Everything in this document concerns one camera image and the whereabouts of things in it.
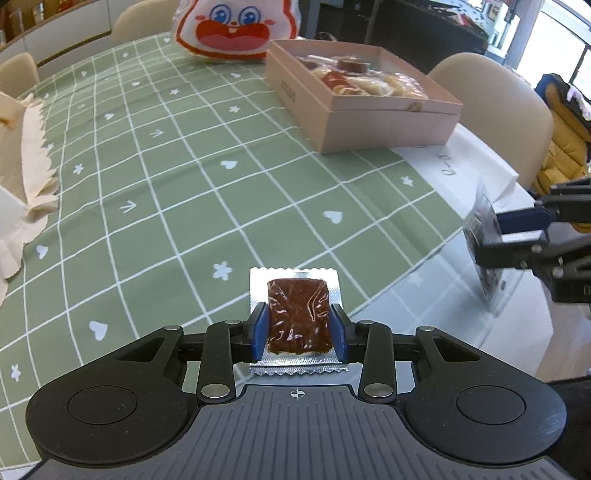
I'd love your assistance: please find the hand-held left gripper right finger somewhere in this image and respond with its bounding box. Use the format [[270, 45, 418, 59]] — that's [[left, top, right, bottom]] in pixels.
[[330, 304, 483, 403]]

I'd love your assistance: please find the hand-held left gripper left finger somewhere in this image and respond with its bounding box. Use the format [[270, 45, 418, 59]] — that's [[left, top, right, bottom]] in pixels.
[[115, 302, 269, 403]]

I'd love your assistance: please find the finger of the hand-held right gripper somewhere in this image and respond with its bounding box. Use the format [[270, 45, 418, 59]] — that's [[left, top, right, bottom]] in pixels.
[[475, 237, 552, 271], [496, 203, 557, 235]]

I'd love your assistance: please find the grey silver packet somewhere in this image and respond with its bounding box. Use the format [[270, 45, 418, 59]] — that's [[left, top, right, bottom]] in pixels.
[[462, 178, 509, 317]]

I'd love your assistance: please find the brown candy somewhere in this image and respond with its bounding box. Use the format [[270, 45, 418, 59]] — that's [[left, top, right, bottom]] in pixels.
[[248, 267, 349, 376]]

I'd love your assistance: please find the round bread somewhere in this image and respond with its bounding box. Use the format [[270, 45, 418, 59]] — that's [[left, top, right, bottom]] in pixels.
[[385, 74, 428, 99]]

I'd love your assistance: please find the pink cardboard box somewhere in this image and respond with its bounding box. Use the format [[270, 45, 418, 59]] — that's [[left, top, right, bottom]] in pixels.
[[265, 39, 464, 155]]

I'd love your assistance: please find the small brown packet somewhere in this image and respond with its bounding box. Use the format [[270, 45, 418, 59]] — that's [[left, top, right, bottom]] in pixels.
[[336, 55, 370, 75]]

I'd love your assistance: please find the red-brown printed packet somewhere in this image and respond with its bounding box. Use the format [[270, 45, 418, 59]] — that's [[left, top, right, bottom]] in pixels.
[[321, 71, 365, 95]]

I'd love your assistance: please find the yellow and blue jacket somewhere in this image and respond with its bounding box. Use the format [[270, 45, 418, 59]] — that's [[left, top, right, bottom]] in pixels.
[[529, 73, 591, 197]]

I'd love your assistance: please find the beige chair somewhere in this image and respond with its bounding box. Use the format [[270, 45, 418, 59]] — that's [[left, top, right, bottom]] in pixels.
[[0, 52, 41, 100], [427, 52, 555, 190], [111, 0, 185, 47]]

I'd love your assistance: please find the green checked tablecloth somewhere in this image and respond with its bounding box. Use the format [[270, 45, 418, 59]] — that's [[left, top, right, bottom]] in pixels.
[[0, 31, 467, 464]]

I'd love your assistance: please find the black cabinet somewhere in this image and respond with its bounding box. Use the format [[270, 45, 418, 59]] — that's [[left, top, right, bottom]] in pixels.
[[369, 0, 490, 56]]

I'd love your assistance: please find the black water dispenser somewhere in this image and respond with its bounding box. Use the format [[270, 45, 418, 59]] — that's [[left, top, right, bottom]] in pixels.
[[298, 0, 370, 41]]

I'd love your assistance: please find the white printed paper bag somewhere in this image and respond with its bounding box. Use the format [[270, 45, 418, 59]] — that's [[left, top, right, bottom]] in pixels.
[[0, 182, 28, 222]]

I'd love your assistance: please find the red and white rabbit bag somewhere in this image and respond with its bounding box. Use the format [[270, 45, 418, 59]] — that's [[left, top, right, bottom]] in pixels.
[[172, 0, 301, 63]]

